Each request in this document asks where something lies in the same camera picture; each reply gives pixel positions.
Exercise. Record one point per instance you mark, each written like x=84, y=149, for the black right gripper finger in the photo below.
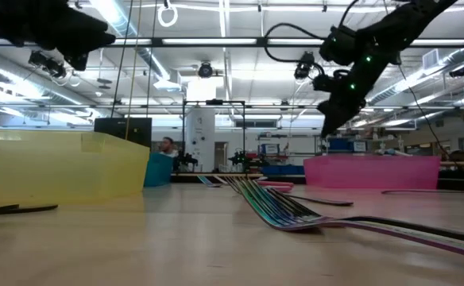
x=347, y=111
x=324, y=113

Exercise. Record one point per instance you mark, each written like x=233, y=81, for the teal iridescent fork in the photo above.
x=279, y=210

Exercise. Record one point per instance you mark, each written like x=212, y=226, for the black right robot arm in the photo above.
x=407, y=24

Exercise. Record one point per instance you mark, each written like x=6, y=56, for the black background robot arm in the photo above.
x=242, y=158
x=186, y=160

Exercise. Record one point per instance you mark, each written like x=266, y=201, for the blue background boxes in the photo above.
x=339, y=145

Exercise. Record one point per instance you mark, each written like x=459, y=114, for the black ceiling device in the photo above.
x=47, y=63

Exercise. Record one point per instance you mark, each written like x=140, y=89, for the red-pink plastic bin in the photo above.
x=371, y=172

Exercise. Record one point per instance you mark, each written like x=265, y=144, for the blue background crate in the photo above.
x=283, y=170

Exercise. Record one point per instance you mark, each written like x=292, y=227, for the black monitor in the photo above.
x=113, y=129

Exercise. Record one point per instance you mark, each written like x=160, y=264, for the black ceiling speaker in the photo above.
x=458, y=72

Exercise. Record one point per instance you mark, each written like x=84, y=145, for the white column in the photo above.
x=200, y=131

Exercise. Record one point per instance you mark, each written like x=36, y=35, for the yellow translucent plastic bin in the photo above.
x=57, y=171

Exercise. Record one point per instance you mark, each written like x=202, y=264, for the person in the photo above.
x=168, y=145

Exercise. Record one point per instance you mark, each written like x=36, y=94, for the blue plastic bin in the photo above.
x=158, y=171

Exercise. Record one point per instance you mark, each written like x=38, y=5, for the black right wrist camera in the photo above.
x=337, y=45

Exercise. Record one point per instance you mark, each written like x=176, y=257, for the black overhead camera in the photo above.
x=305, y=65

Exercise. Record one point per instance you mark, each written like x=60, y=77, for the white wall vent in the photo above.
x=430, y=59

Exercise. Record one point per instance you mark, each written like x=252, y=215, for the black ceiling dome camera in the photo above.
x=205, y=70

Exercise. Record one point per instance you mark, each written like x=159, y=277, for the black background station frame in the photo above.
x=183, y=135

